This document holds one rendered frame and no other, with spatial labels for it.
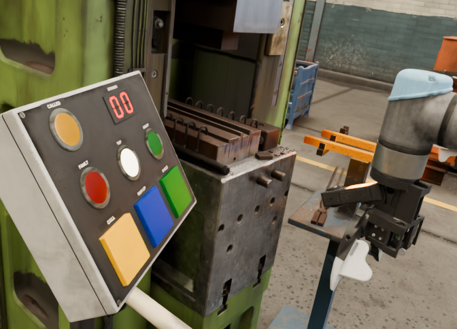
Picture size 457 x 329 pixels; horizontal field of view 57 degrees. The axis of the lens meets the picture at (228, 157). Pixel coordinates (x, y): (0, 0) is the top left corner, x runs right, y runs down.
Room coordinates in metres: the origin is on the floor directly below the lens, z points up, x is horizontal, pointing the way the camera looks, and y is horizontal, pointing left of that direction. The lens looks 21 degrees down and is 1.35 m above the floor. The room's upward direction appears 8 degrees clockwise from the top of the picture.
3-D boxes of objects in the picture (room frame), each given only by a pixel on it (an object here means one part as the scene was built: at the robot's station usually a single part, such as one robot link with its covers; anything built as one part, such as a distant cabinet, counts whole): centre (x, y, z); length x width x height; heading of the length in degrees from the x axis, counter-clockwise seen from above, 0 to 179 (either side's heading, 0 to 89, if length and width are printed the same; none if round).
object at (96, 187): (0.50, 0.17, 1.09); 0.05 x 0.03 x 0.04; 144
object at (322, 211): (1.53, -0.42, 0.69); 0.60 x 0.04 x 0.01; 161
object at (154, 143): (0.70, 0.13, 1.09); 0.05 x 0.03 x 0.04; 144
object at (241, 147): (1.24, 0.14, 0.96); 0.42 x 0.20 x 0.09; 54
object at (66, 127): (0.51, 0.21, 1.16); 0.05 x 0.03 x 0.04; 144
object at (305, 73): (5.29, -0.28, 0.36); 1.20 x 0.80 x 0.72; 67
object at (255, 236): (1.29, 0.12, 0.69); 0.56 x 0.38 x 0.45; 54
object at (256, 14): (1.24, 0.14, 1.32); 0.42 x 0.20 x 0.10; 54
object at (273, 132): (1.30, -0.08, 0.95); 0.12 x 0.08 x 0.06; 54
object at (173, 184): (0.69, 0.09, 1.01); 0.07 x 0.05 x 0.07; 169
